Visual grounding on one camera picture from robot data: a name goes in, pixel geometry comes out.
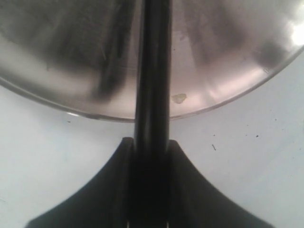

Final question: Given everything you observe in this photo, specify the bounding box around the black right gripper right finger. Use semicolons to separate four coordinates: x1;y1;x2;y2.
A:
168;140;272;228

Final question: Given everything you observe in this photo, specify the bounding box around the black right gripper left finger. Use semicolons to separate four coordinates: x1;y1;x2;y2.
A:
27;137;133;228

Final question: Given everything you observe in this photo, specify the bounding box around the black handled knife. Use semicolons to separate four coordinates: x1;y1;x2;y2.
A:
128;0;172;228

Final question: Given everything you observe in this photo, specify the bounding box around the cucumber slice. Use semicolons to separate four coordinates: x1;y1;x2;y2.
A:
171;93;187;104

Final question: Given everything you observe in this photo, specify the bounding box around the round stainless steel plate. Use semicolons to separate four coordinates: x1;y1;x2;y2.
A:
0;0;304;121

